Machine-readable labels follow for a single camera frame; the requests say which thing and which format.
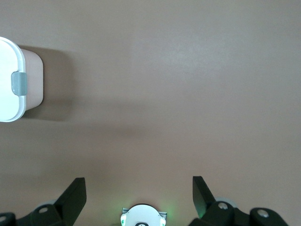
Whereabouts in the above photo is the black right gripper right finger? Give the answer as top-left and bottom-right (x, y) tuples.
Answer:
(188, 176), (253, 226)

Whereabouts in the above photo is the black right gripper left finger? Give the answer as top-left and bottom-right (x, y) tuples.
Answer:
(15, 178), (87, 226)

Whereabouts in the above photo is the white box lid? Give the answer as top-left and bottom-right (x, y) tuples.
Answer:
(0, 36), (28, 123)

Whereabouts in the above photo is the pink plastic box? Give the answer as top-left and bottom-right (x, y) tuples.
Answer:
(20, 48), (44, 113)

